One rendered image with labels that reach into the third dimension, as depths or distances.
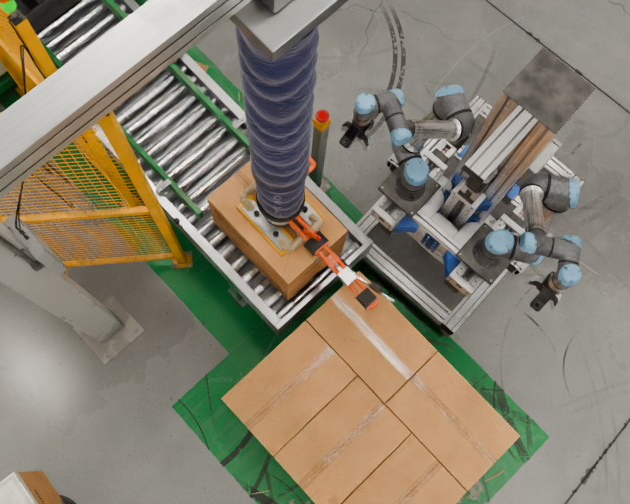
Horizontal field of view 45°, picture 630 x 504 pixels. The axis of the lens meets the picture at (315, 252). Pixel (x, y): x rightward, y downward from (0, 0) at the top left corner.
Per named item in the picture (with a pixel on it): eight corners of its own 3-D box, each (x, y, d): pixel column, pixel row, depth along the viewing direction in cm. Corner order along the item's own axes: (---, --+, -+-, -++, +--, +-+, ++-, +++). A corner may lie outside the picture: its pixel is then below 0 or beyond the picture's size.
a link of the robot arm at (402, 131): (467, 148, 323) (387, 149, 292) (458, 125, 326) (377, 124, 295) (487, 134, 315) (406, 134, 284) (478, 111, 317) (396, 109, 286)
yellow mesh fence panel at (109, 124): (47, 278, 456) (-143, 139, 253) (47, 262, 458) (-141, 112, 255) (192, 267, 461) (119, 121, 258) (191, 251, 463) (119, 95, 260)
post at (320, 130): (307, 185, 477) (312, 118, 380) (314, 179, 478) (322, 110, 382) (314, 193, 476) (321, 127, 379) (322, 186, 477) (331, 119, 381)
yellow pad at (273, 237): (236, 207, 372) (235, 204, 367) (251, 195, 374) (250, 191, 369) (281, 257, 366) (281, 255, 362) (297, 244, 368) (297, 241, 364)
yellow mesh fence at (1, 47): (15, 89, 486) (-178, -170, 283) (27, 80, 488) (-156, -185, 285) (132, 217, 467) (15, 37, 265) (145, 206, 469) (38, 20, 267)
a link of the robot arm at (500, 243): (482, 232, 354) (490, 224, 341) (511, 239, 354) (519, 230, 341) (478, 257, 351) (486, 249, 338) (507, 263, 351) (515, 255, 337)
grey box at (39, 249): (28, 242, 310) (2, 220, 281) (38, 234, 311) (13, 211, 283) (59, 276, 307) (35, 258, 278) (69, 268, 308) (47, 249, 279)
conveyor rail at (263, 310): (11, 49, 449) (-1, 32, 431) (18, 44, 450) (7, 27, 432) (274, 331, 412) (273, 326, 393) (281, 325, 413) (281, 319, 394)
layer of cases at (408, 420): (226, 403, 427) (220, 398, 388) (352, 286, 447) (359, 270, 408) (374, 567, 407) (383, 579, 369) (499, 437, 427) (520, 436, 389)
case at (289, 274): (213, 221, 412) (206, 197, 373) (267, 174, 420) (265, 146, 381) (288, 300, 402) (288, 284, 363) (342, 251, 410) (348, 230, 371)
